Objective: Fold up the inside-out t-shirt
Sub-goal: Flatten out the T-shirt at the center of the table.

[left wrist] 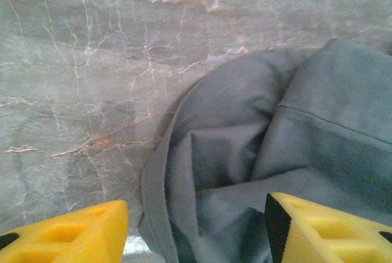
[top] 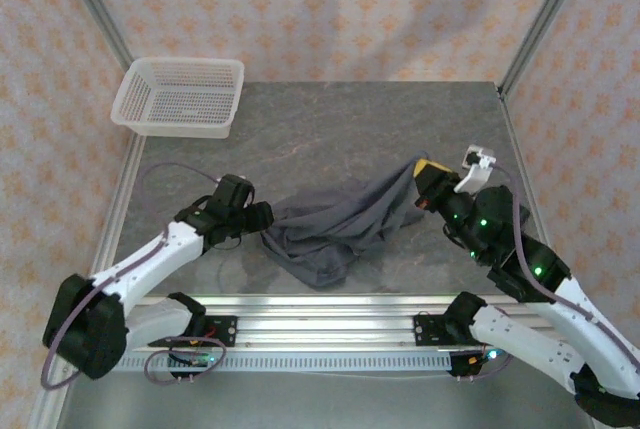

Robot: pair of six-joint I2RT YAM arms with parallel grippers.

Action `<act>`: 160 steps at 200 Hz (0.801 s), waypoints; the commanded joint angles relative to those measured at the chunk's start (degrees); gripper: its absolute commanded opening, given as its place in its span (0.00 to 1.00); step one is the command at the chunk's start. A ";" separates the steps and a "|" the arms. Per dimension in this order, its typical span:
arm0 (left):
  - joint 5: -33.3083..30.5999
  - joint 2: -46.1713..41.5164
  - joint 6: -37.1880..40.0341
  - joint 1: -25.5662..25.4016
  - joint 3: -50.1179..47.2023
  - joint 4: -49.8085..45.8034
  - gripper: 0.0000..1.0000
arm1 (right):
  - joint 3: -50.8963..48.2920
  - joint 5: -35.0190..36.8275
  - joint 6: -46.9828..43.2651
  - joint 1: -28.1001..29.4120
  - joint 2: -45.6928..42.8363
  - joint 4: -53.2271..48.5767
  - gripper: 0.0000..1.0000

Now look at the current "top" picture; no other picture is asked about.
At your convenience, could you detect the grey t-shirt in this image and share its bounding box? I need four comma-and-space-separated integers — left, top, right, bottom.
258, 151, 431, 293

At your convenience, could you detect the white perforated plastic basket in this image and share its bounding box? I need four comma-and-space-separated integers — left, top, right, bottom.
109, 56, 246, 140

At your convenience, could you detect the grey sheet metal panel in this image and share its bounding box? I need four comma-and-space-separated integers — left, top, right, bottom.
54, 371, 586, 429

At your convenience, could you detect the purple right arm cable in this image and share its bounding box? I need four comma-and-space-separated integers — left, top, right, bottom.
469, 161, 640, 383

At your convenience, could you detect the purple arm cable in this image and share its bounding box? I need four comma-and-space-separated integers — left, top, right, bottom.
39, 162, 227, 386
469, 161, 640, 383

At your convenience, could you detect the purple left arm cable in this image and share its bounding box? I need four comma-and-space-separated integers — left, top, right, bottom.
39, 162, 227, 386

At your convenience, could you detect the black cable clamp bracket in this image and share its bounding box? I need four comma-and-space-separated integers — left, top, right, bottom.
446, 351, 489, 381
167, 352, 199, 381

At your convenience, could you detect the wide aluminium base rail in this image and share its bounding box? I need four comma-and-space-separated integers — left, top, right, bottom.
122, 293, 549, 351

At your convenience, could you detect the grey slotted cable duct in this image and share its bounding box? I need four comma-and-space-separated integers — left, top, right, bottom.
119, 352, 454, 373

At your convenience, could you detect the aluminium frame post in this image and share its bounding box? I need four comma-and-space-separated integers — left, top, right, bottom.
497, 0, 596, 100
53, 0, 135, 73

